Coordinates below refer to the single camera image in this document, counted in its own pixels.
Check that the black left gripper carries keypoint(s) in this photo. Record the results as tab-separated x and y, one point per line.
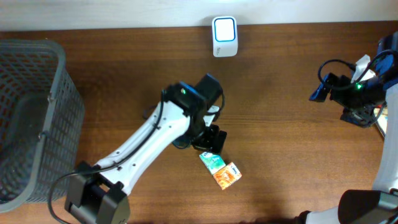
211	140

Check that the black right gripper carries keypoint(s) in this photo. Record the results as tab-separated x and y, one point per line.
356	116

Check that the green tissue pack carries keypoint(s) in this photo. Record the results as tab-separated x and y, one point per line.
212	162

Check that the orange tissue pack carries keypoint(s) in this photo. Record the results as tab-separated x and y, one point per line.
227	176

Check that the cream wet wipes pack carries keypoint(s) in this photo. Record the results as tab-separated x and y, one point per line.
382	122

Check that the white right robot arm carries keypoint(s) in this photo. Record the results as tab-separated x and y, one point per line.
378	204

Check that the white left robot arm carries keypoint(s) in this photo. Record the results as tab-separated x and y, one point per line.
184	117

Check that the white barcode scanner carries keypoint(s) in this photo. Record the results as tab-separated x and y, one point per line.
225	36

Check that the grey plastic lattice basket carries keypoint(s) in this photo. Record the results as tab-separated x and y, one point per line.
41	119

